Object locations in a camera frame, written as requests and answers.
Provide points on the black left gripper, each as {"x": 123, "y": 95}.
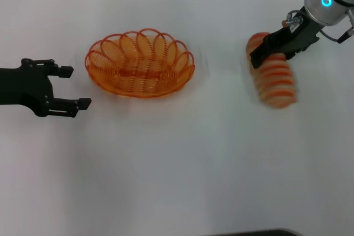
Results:
{"x": 25, "y": 86}

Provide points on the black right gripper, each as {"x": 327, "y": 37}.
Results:
{"x": 298, "y": 37}

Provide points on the orange striped bread loaf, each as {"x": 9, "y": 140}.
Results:
{"x": 276, "y": 84}

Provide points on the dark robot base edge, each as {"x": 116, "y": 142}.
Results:
{"x": 262, "y": 233}

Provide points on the silver metal fitting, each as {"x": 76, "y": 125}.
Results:
{"x": 294, "y": 21}

